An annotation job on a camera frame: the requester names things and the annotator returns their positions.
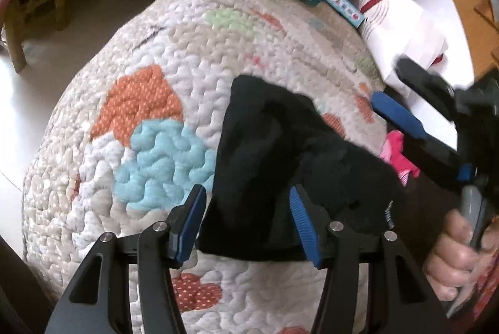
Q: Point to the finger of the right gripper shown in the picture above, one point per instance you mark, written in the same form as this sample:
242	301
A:
397	115
432	88

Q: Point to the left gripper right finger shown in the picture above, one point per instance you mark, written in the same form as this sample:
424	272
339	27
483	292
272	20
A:
312	222

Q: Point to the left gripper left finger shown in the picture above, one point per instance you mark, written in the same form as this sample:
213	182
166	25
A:
185	222

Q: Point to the black pants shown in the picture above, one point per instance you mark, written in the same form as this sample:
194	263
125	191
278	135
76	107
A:
272	140

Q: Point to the right hand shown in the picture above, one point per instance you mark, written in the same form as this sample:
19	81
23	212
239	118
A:
452	268

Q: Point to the white pillow with red stripes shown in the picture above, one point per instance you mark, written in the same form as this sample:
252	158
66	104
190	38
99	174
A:
429	32

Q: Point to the light blue patterned box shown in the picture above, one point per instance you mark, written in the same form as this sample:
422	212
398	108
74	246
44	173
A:
348	11

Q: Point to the patterned quilted bedspread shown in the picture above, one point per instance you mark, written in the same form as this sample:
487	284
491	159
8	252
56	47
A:
140	125

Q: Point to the wooden chair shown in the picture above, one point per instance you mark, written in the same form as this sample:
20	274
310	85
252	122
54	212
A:
17	14

